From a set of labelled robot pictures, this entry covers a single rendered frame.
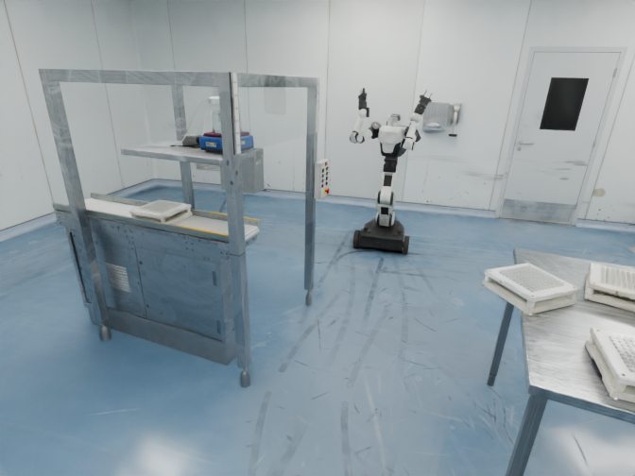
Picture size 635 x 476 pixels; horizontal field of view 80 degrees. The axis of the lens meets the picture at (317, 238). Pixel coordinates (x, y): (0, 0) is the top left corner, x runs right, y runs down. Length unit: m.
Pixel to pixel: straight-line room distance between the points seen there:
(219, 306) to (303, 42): 4.21
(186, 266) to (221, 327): 0.42
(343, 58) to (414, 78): 0.98
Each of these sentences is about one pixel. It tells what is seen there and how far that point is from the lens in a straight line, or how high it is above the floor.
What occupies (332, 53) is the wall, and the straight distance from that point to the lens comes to 5.65.
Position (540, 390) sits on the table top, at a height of 0.87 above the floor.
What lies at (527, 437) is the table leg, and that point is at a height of 0.67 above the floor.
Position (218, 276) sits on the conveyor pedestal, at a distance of 2.23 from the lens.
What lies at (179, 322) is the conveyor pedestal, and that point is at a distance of 2.63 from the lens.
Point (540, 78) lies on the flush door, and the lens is 5.64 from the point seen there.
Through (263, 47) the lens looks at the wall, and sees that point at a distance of 5.95.
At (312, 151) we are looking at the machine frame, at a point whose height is 1.23.
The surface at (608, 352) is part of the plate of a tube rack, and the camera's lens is 1.44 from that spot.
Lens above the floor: 1.66
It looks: 22 degrees down
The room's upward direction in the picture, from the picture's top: 2 degrees clockwise
